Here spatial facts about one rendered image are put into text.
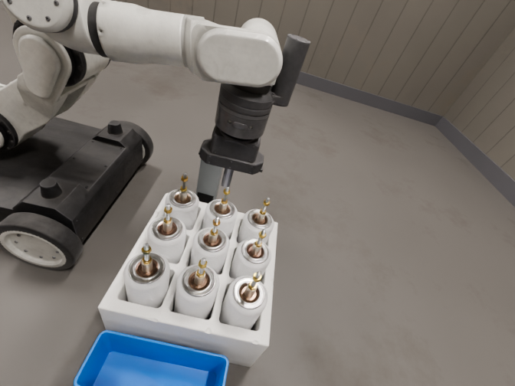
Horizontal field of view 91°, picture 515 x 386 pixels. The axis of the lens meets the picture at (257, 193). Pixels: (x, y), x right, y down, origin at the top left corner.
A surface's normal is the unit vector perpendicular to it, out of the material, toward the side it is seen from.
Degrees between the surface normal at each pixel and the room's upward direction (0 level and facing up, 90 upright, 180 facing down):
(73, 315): 0
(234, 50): 90
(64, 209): 46
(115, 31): 74
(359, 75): 90
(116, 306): 0
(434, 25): 90
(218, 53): 90
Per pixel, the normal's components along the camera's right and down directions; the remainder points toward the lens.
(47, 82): -0.07, 0.66
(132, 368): 0.26, -0.72
